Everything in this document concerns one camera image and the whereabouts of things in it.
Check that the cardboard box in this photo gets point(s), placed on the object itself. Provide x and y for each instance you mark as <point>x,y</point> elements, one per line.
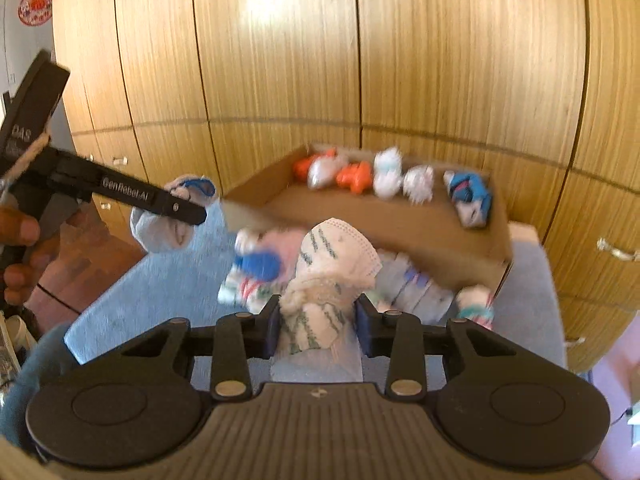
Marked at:
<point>400,220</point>

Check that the white light blue sock bundle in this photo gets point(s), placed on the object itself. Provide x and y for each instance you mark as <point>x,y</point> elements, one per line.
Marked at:
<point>387,172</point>

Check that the pastel tie-dye sock bundle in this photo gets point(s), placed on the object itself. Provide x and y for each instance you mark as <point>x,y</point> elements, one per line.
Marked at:
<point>410,285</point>

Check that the pale pink sock bundle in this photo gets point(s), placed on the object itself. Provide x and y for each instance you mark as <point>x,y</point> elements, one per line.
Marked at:
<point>322,172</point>

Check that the white door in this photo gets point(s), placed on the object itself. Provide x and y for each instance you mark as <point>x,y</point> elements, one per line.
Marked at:
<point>20,45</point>

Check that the grey-blue cloth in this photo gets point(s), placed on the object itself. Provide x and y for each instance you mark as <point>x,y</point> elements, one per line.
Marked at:
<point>35,370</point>

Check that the large green striped sock bundle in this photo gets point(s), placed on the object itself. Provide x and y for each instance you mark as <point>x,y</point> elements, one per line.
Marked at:
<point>330,260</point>

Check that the person's left hand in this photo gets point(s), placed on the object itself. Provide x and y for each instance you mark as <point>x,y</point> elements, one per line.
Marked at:
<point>17,227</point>

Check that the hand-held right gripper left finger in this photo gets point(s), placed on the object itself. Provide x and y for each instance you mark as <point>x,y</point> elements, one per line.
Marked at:
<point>272,325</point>

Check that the round red sticker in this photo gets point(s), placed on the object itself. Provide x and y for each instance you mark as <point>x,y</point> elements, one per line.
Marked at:
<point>35,6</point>

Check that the white table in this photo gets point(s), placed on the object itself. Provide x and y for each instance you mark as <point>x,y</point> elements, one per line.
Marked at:
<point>525,232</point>

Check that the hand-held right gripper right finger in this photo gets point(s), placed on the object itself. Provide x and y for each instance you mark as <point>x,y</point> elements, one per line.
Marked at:
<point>362,325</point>

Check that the orange sock bundle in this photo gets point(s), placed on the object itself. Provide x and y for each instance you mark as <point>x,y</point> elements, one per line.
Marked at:
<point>355,177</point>
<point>302,167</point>

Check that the white sock bundle blue trim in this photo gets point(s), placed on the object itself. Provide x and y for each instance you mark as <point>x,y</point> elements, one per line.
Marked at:
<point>160,232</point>

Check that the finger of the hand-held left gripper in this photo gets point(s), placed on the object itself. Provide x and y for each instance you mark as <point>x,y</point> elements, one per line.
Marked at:
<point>130,187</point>

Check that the white lilac sock bundle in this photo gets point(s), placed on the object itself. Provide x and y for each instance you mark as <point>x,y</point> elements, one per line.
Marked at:
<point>419,183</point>

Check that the wooden wardrobe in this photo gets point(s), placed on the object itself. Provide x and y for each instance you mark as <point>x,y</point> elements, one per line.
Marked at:
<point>300,60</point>

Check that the white dotted bundle teal band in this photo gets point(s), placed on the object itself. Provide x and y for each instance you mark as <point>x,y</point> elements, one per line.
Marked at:
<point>472,302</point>

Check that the blue towel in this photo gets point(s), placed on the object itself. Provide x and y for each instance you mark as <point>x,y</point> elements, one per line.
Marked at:
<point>175,300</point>

